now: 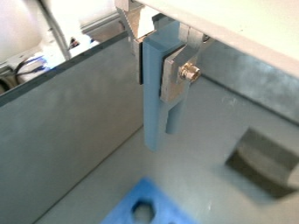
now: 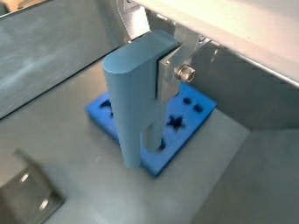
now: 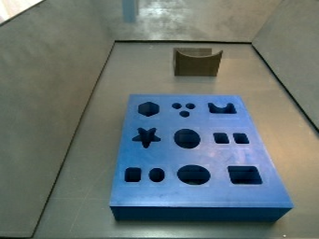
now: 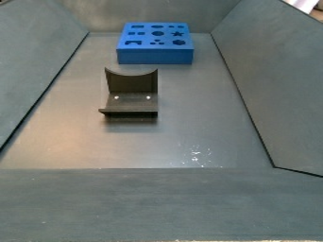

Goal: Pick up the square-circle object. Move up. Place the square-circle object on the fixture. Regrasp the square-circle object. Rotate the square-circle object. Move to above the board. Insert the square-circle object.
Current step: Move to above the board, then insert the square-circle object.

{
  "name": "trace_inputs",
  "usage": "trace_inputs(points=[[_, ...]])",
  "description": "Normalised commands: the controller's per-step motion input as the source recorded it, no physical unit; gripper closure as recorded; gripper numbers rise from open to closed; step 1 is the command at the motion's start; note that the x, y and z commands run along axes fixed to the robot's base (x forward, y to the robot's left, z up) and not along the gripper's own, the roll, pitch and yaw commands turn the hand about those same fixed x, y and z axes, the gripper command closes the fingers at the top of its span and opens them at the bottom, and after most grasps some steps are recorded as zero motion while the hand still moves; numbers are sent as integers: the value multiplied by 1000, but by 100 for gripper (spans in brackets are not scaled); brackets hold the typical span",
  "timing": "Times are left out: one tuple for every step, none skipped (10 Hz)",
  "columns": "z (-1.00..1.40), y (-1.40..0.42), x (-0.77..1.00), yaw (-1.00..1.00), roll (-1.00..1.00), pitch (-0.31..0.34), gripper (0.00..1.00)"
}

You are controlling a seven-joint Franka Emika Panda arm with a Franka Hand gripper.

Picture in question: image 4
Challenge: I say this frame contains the black regrasp fixture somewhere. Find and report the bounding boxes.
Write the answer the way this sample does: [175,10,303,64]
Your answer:
[99,69,159,115]

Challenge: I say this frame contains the blue shape-hole fixture block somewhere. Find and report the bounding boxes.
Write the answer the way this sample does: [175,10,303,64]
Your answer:
[116,22,195,64]

